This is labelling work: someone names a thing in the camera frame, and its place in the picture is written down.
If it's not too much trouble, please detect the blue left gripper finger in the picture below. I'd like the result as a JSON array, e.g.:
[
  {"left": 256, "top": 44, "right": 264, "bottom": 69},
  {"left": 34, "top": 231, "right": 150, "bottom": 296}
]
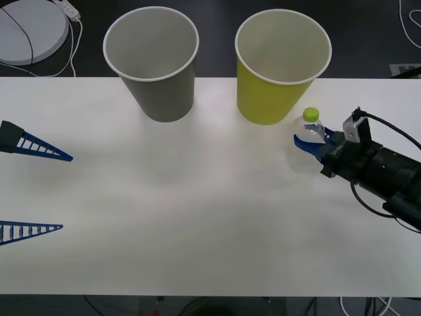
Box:
[
  {"left": 0, "top": 120, "right": 74, "bottom": 162},
  {"left": 0, "top": 221, "right": 64, "bottom": 246}
]

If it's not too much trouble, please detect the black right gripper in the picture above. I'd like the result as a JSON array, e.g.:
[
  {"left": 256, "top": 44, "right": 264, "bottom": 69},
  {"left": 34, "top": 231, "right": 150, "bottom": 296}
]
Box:
[{"left": 293, "top": 123, "right": 384, "bottom": 182}]

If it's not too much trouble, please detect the clear bottle with green cap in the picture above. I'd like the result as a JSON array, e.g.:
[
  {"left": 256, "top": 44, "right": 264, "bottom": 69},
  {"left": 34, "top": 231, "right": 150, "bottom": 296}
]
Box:
[{"left": 285, "top": 107, "right": 335, "bottom": 172}]

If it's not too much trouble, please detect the yellow-green plastic bin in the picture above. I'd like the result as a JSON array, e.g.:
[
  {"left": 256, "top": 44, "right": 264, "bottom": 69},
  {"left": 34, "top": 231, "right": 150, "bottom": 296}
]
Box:
[{"left": 234, "top": 9, "right": 332, "bottom": 126}]

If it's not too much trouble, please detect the round white stand base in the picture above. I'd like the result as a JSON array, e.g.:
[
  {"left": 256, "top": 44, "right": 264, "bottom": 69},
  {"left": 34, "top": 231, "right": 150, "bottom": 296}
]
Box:
[{"left": 0, "top": 0, "right": 70, "bottom": 66}]

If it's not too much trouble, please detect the printed marker sheet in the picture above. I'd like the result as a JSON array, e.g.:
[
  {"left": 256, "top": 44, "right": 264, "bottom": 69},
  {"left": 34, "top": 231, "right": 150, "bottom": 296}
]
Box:
[{"left": 389, "top": 63, "right": 421, "bottom": 79}]

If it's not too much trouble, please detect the white power strip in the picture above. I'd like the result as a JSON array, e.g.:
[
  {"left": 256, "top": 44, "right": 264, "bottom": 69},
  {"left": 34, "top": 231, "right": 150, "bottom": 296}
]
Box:
[{"left": 52, "top": 0, "right": 82, "bottom": 22}]

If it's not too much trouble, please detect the grey plastic bin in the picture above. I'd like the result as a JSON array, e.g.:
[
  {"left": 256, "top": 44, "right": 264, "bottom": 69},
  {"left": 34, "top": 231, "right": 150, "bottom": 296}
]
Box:
[{"left": 103, "top": 8, "right": 200, "bottom": 123}]

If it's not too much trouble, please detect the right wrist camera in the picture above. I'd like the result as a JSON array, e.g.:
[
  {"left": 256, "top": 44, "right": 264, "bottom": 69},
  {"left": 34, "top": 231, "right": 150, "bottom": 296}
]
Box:
[{"left": 341, "top": 106, "right": 374, "bottom": 145}]

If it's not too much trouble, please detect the black camera cable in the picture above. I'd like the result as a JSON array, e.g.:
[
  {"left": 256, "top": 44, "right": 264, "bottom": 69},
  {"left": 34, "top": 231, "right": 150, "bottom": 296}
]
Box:
[{"left": 349, "top": 111, "right": 421, "bottom": 234}]

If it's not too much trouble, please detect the thin black cable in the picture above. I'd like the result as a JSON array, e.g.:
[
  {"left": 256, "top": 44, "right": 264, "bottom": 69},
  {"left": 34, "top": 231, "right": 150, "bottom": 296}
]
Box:
[{"left": 0, "top": 5, "right": 36, "bottom": 63}]

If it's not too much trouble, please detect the white cable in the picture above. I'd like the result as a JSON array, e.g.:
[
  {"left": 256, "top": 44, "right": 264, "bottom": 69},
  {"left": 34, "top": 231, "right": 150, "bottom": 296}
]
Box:
[
  {"left": 0, "top": 20, "right": 84, "bottom": 78},
  {"left": 399, "top": 0, "right": 421, "bottom": 49},
  {"left": 339, "top": 296, "right": 399, "bottom": 316},
  {"left": 67, "top": 18, "right": 78, "bottom": 79}
]

